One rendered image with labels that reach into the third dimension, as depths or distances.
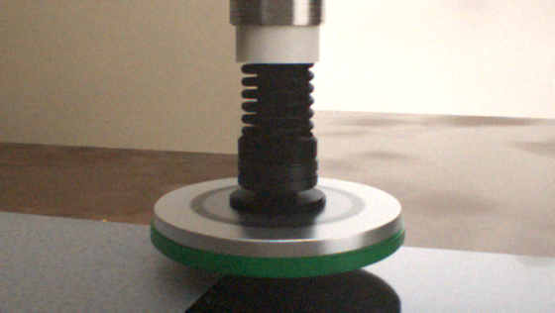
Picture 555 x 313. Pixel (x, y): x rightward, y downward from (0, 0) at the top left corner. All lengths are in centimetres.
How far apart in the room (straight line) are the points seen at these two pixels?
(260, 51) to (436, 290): 24
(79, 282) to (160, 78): 529
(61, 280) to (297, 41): 28
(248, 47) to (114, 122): 559
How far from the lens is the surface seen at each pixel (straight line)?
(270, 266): 45
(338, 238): 46
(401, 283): 53
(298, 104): 51
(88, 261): 59
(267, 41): 49
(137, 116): 595
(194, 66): 566
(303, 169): 51
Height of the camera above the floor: 102
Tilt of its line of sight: 10 degrees down
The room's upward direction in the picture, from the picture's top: straight up
